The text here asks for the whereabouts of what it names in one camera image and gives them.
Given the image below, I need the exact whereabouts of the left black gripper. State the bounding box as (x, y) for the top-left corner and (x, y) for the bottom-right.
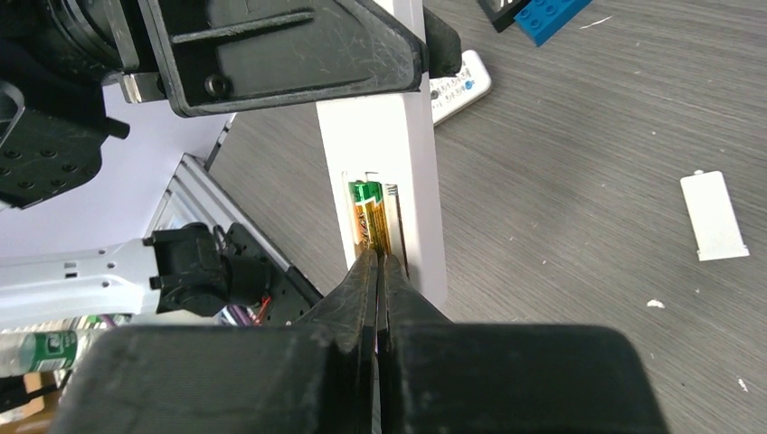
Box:
(35, 1), (167, 104)

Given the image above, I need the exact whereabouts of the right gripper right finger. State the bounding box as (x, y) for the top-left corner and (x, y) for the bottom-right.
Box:
(378, 256), (668, 433)

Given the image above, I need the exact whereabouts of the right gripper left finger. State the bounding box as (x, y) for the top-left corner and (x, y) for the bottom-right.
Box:
(50, 250), (378, 433)

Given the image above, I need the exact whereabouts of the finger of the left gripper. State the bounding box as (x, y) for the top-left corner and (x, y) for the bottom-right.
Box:
(423, 6), (462, 79)
(139, 1), (428, 118)

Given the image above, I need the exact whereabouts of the long white remote control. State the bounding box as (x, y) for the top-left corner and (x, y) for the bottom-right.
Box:
(315, 0), (450, 310)

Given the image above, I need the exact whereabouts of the white battery cover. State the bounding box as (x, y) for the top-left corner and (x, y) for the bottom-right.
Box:
(679, 170), (750, 262)

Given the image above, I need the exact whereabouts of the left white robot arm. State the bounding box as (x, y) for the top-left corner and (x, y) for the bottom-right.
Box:
(1, 1), (461, 328)

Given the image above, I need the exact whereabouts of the short white remote control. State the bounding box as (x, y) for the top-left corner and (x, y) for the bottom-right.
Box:
(430, 50), (493, 126)

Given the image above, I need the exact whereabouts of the black square tray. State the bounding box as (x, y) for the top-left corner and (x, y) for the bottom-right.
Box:
(477, 0), (530, 33)

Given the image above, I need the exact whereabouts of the blue lego brick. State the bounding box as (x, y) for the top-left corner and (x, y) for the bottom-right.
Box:
(515, 0), (592, 47)

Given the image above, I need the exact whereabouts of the green label plastic bottle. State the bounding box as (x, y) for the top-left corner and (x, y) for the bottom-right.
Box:
(1, 329), (107, 378)

